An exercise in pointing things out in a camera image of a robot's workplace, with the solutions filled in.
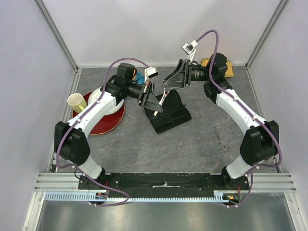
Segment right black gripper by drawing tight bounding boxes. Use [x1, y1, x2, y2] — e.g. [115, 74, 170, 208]
[162, 59, 213, 89]

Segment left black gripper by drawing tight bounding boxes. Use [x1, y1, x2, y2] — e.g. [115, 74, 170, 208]
[126, 81, 163, 114]

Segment silver scissors with black blades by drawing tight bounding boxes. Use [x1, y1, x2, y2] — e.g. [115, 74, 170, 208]
[159, 88, 171, 106]

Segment black zipper tool case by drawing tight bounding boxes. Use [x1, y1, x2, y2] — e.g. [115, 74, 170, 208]
[144, 90, 192, 134]

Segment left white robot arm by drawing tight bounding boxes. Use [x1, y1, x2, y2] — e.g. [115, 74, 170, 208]
[54, 63, 163, 189]

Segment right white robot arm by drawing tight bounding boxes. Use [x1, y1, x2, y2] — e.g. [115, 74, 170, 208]
[162, 53, 279, 190]

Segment teal dotted plate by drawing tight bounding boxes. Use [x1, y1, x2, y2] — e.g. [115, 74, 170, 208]
[132, 72, 145, 85]

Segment white paper plate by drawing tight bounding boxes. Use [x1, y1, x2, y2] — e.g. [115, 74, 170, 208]
[88, 88, 124, 115]

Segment woven bamboo basket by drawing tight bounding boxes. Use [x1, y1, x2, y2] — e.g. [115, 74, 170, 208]
[200, 58, 234, 77]

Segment cream yellow mug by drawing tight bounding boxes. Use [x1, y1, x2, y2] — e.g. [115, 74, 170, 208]
[67, 93, 87, 114]

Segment silver thinning scissors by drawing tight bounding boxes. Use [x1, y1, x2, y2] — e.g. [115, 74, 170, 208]
[214, 127, 230, 153]

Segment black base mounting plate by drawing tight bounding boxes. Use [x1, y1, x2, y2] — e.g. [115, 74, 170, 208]
[78, 172, 249, 198]

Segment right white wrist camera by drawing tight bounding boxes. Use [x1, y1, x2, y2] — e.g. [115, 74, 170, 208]
[181, 40, 198, 62]

